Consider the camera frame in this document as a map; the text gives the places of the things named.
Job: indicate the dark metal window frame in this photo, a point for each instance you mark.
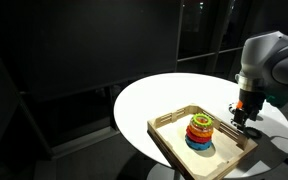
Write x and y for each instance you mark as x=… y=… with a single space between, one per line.
x=179 y=33

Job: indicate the wooden slotted tray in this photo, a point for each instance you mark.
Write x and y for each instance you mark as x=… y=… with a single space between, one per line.
x=224 y=156

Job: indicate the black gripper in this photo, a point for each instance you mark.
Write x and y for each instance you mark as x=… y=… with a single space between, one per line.
x=252 y=98

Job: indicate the white table pedestal base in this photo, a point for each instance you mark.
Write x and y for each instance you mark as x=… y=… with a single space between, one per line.
x=160 y=173

